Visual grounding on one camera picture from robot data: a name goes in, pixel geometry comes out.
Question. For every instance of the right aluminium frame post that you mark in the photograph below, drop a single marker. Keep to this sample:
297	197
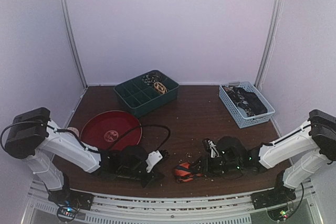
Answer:
269	44

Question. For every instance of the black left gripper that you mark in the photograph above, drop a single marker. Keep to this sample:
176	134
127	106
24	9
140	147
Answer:
153	177

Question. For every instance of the black white rolled tie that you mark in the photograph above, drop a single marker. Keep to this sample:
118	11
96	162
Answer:
151	78

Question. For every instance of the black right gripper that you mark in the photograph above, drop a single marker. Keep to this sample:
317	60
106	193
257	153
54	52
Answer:
203	166

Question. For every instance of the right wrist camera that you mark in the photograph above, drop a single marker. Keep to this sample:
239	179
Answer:
210	147

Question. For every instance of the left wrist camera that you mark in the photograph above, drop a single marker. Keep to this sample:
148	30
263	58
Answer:
154	158

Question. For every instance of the light blue perforated basket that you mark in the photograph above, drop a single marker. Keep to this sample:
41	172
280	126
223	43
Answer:
239	114

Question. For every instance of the orange navy striped tie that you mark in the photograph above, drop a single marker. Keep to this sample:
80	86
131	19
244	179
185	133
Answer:
185	172

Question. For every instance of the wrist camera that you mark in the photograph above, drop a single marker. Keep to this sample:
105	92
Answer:
210	147
154	158

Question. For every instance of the left aluminium frame post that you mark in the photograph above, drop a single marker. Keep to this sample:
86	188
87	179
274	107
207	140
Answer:
72	43

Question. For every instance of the aluminium frame post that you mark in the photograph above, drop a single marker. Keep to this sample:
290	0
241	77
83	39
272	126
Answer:
269	44
72	43

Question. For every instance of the dark green divided organizer box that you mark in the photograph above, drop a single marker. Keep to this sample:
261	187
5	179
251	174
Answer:
139	99

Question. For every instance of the tan patterned rolled tie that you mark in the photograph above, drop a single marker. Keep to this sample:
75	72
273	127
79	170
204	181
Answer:
160	88

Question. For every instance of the plain black tie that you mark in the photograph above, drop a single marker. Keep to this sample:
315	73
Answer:
257	106

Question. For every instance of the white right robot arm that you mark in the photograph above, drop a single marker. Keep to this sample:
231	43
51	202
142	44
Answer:
315	138

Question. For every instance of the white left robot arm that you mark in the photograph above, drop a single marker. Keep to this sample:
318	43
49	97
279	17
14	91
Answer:
33	133

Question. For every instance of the red round tray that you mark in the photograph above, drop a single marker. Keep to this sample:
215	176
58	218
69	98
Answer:
116	128

